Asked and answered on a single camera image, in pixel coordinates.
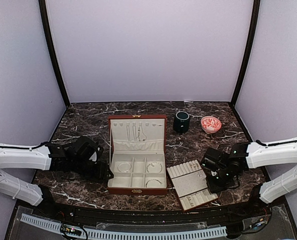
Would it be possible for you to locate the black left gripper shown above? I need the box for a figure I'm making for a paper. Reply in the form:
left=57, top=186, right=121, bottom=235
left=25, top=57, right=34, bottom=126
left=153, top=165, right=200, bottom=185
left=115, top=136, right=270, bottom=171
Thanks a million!
left=70, top=157, right=114, bottom=182

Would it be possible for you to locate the red jewelry tray insert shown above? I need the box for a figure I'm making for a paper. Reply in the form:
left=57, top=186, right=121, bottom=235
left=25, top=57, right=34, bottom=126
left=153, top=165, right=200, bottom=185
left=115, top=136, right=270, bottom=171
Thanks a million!
left=167, top=160, right=219, bottom=212

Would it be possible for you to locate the red jewelry box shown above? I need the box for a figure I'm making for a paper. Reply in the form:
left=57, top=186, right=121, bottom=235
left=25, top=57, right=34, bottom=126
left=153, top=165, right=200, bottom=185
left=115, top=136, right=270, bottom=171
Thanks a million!
left=107, top=114, right=168, bottom=196

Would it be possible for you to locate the thin pendant necklace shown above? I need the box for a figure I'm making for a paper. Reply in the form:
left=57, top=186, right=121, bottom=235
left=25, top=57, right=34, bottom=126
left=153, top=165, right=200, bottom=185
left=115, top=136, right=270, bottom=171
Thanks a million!
left=137, top=124, right=148, bottom=143

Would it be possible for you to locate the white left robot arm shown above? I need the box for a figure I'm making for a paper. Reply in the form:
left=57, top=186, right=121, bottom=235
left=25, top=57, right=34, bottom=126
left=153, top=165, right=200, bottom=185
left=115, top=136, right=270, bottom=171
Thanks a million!
left=0, top=136, right=114, bottom=218

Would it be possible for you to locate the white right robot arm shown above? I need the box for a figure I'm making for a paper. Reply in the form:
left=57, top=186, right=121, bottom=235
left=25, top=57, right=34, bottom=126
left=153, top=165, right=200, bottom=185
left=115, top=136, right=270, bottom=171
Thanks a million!
left=200, top=137, right=297, bottom=217

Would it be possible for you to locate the red white patterned bowl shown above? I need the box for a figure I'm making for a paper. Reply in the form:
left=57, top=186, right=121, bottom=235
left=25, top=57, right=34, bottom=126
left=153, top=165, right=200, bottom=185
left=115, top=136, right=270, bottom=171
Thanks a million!
left=201, top=116, right=222, bottom=134

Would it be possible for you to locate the dark green mug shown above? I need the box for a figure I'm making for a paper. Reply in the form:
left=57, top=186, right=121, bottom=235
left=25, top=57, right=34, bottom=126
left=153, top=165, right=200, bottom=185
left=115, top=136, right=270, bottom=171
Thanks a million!
left=173, top=111, right=190, bottom=134

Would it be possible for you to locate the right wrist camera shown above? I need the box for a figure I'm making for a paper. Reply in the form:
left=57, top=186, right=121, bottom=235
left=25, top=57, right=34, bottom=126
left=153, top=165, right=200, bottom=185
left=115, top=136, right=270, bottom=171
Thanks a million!
left=200, top=147, right=228, bottom=172

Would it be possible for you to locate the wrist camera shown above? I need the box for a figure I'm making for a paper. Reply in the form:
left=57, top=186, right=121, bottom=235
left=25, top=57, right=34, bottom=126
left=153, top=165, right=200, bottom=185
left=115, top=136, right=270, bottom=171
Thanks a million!
left=200, top=147, right=228, bottom=172
left=67, top=136, right=104, bottom=164

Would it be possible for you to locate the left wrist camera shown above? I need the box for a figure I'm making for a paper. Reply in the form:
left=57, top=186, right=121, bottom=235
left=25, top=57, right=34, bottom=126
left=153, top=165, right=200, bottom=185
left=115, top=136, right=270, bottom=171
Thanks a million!
left=67, top=136, right=104, bottom=164

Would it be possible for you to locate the silver bracelet in box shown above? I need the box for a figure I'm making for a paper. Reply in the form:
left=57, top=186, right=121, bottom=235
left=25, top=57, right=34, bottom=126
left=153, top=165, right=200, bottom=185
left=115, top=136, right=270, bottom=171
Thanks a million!
left=145, top=178, right=164, bottom=188
left=146, top=162, right=164, bottom=174
left=117, top=162, right=132, bottom=173

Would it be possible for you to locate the black front table rail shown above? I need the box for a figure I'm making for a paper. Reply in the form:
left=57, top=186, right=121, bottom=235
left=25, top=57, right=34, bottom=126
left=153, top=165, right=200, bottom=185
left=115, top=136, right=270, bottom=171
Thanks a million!
left=15, top=192, right=287, bottom=227

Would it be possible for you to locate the white slotted cable duct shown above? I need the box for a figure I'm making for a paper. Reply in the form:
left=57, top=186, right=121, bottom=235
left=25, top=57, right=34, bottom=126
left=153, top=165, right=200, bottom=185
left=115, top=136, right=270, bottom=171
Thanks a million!
left=20, top=213, right=228, bottom=240

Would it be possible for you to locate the left black frame post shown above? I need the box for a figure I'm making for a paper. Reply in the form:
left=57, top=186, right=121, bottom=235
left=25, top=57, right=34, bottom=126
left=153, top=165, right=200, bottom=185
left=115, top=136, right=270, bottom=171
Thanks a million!
left=38, top=0, right=71, bottom=108

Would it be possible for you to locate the black frame post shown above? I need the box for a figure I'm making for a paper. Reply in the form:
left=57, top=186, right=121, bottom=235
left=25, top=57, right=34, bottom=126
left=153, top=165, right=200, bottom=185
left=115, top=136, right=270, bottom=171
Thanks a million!
left=38, top=0, right=71, bottom=108
left=230, top=0, right=261, bottom=108

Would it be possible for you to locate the right black frame post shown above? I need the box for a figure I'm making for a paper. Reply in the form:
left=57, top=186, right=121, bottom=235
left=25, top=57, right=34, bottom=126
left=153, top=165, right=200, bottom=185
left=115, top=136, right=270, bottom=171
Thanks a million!
left=230, top=0, right=261, bottom=108

